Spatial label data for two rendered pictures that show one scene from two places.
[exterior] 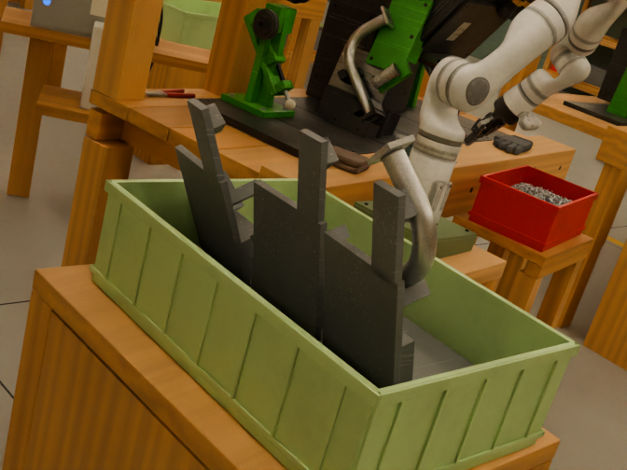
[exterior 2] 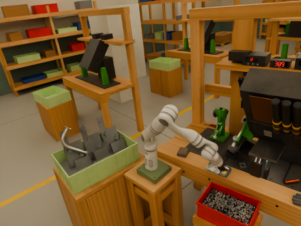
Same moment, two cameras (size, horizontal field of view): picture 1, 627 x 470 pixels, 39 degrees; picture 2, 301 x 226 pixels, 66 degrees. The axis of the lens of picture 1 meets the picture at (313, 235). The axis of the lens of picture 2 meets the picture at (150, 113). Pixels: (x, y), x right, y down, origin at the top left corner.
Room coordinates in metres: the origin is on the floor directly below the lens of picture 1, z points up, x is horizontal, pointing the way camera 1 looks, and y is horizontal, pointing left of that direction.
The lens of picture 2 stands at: (2.03, -1.59, 2.04)
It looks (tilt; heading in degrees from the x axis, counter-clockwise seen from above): 26 degrees down; 101
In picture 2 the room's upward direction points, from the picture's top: 6 degrees counter-clockwise
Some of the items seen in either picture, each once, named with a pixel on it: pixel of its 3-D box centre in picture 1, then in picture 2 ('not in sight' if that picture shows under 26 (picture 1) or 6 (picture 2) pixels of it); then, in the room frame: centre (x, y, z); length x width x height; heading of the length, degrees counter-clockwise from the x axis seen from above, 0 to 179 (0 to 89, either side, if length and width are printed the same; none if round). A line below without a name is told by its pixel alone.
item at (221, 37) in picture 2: not in sight; (222, 38); (3.50, 9.39, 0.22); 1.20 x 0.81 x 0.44; 51
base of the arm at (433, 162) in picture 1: (424, 179); (151, 157); (1.73, -0.19, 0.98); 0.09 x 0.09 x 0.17; 61
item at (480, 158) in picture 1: (447, 180); (245, 188); (2.38, -0.31, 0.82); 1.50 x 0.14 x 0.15; 148
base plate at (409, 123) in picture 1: (372, 123); (260, 158); (2.53, -0.08, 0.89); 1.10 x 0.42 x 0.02; 148
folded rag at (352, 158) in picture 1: (344, 158); (183, 151); (1.96, -0.02, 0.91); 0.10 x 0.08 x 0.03; 71
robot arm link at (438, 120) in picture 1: (451, 103); (150, 139); (1.74, -0.19, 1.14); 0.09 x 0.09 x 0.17; 35
